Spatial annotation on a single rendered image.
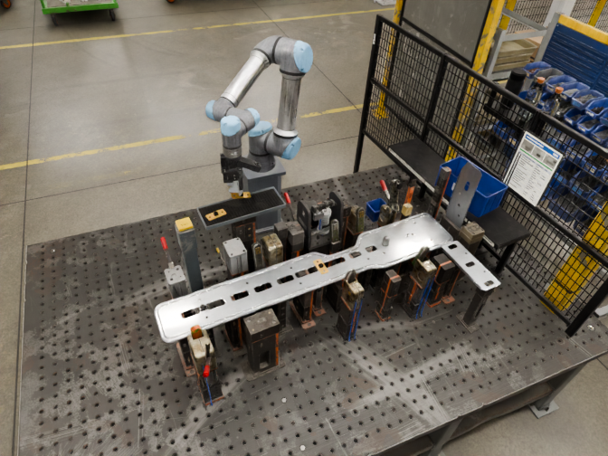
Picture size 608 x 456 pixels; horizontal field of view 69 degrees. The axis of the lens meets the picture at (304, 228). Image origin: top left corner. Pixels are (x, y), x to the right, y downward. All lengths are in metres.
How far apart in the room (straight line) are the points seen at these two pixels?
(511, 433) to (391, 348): 1.05
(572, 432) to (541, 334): 0.82
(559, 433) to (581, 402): 0.28
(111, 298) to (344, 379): 1.17
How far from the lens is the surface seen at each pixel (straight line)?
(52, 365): 2.24
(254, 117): 1.83
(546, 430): 3.04
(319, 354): 2.05
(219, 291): 1.88
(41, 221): 4.05
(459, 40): 4.00
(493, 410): 2.68
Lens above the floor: 2.47
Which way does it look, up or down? 44 degrees down
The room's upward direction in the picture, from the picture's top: 3 degrees clockwise
